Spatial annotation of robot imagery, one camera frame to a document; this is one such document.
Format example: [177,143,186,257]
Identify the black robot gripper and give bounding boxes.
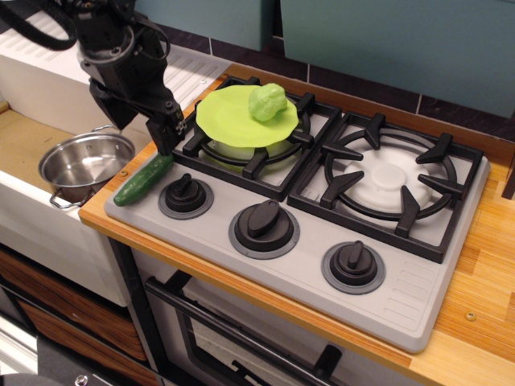
[80,27,186,156]

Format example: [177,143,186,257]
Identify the dark green toy pickle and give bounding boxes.
[113,154,175,207]

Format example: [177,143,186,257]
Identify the light green toy cauliflower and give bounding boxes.
[248,83,287,121]

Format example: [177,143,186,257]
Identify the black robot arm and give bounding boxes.
[1,1,185,156]

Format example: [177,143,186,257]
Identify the lime green plastic plate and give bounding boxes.
[196,85,299,148]

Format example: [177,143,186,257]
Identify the small stainless steel pot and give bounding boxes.
[39,125,135,209]

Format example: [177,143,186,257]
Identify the black left stove knob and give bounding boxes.
[159,173,214,220]

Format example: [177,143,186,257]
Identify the black stove knob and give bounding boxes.
[321,240,386,295]
[229,199,300,260]
[159,173,214,220]

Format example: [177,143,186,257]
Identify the black left burner grate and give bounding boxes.
[173,76,343,200]

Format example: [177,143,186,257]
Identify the black burner grate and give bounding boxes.
[288,113,490,263]
[173,76,343,200]

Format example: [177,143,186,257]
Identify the black middle stove knob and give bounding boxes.
[229,199,300,260]

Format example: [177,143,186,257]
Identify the grey toy stove top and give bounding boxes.
[105,154,467,352]

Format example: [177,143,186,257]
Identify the toy oven door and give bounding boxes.
[135,256,414,385]

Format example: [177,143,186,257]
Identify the wooden drawer fronts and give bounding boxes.
[1,245,159,385]

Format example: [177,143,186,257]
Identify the black right stove knob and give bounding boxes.
[321,240,386,295]

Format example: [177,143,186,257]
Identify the black right burner grate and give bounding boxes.
[288,113,490,263]

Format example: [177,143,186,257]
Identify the black oven door handle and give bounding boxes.
[145,277,341,385]

